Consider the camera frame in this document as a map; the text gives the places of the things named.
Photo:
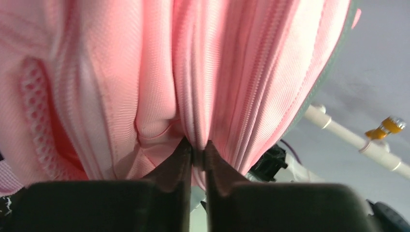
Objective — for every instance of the pink student backpack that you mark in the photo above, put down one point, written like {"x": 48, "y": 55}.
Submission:
{"x": 106, "y": 89}

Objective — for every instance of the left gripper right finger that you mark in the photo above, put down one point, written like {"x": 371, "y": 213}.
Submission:
{"x": 235, "y": 204}

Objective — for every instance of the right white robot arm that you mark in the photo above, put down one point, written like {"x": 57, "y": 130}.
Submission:
{"x": 276, "y": 165}

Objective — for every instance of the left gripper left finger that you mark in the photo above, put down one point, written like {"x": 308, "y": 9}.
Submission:
{"x": 158, "y": 202}

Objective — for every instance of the white PVC pipe frame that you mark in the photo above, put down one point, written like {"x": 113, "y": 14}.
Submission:
{"x": 376, "y": 150}

